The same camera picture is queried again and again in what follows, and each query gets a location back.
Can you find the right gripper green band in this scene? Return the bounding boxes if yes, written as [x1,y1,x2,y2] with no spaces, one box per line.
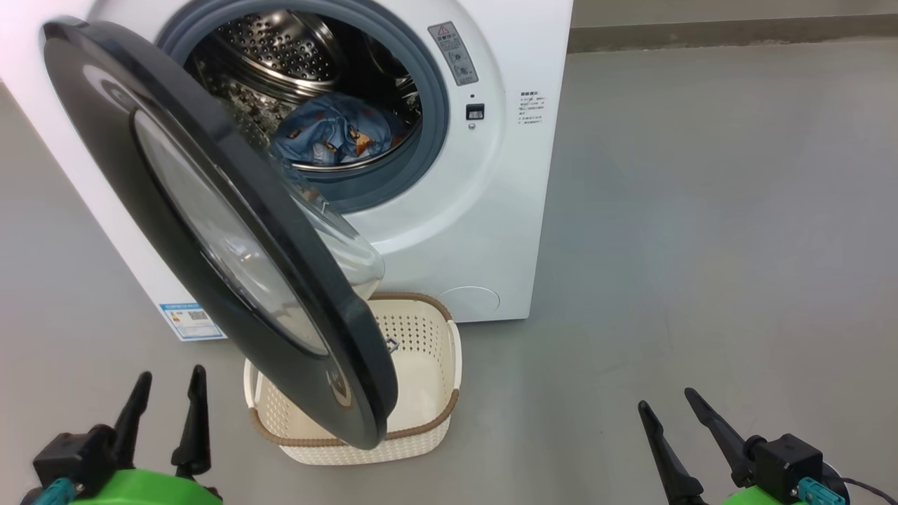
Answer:
[637,387,807,505]

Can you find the grey warning sticker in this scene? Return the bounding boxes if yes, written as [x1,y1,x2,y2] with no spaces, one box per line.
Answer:
[428,21,480,87]

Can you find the steel washer drum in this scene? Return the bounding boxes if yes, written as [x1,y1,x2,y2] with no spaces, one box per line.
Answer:
[184,11,423,173]

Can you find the black round glass washer door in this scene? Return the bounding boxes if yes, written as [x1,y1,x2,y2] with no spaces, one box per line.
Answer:
[40,18,399,451]

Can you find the teal left camera connector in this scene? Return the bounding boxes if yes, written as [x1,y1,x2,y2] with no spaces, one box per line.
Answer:
[28,477,76,505]

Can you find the white washing machine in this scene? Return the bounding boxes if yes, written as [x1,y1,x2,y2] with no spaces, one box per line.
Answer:
[0,0,575,342]

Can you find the blue cartoon print clothes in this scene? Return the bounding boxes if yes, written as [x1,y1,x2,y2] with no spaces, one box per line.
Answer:
[272,93,408,168]

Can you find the grey skirting board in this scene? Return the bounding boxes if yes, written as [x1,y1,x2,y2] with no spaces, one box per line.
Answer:
[567,14,898,53]

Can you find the blue energy label sticker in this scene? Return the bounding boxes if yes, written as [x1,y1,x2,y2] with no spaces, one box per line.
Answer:
[159,303,227,342]

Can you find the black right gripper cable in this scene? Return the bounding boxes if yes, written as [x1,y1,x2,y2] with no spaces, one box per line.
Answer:
[838,477,898,505]

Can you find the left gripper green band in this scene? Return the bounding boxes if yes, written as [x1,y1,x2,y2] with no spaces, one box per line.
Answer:
[70,365,222,505]

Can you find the round white filter cover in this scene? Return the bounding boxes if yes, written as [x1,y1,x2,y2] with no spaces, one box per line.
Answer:
[438,285,501,318]

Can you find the grey rubber door gasket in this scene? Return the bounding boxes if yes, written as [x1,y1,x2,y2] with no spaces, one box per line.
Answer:
[156,0,450,215]

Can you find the teal camera connector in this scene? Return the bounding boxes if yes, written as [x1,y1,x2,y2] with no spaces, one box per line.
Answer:
[28,477,76,505]
[796,477,847,505]

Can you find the teal right camera connector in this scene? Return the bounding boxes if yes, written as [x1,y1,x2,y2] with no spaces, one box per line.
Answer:
[796,477,847,505]

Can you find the cream perforated laundry basket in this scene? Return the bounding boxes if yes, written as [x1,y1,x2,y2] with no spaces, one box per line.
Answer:
[243,292,462,466]

